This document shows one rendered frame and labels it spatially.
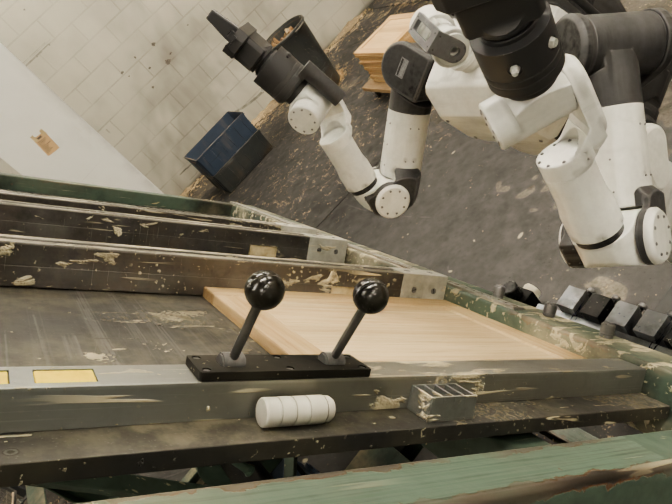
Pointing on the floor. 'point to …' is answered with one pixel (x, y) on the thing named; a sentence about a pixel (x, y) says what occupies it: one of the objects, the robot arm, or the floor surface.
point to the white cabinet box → (55, 135)
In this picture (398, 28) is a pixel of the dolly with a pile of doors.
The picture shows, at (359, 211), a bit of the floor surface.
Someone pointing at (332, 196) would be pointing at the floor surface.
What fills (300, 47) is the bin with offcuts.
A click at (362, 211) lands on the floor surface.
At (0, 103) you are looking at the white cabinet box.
